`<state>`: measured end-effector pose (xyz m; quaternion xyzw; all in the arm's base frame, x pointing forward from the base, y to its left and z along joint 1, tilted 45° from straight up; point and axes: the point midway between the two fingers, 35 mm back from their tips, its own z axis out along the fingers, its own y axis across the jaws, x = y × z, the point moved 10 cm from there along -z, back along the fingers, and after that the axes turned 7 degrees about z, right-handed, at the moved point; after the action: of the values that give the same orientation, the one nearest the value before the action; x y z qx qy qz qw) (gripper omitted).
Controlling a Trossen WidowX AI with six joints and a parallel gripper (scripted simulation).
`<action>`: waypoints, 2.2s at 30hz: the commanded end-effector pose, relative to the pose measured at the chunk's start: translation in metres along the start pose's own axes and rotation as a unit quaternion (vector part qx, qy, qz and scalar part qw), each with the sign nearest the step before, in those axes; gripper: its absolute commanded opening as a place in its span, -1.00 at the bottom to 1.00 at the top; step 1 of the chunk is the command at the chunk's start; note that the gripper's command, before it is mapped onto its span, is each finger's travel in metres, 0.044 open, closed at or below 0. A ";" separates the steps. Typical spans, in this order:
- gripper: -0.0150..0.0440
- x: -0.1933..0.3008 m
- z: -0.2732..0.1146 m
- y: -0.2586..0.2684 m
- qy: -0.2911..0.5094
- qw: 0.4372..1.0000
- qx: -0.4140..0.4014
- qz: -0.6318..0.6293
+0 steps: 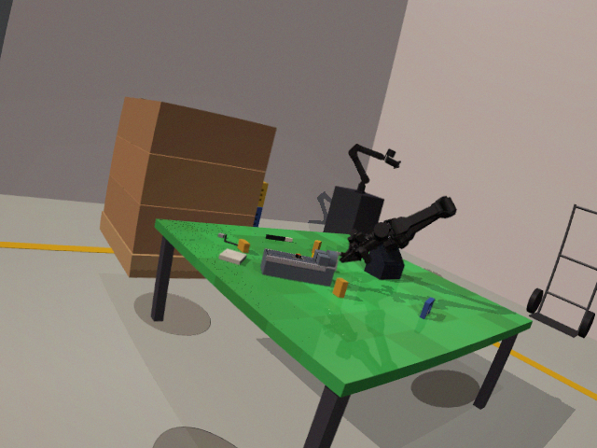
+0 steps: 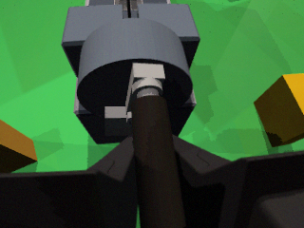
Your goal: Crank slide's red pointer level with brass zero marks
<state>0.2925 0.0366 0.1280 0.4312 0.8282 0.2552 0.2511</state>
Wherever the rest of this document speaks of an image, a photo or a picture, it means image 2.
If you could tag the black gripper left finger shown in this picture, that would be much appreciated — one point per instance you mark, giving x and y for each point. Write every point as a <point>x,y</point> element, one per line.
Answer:
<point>102,196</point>

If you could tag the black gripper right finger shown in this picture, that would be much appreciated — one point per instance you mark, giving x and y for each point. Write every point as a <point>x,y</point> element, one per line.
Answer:
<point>219,193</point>

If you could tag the orange block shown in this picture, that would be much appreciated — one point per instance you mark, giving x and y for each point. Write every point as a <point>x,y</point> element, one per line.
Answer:
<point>16,150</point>

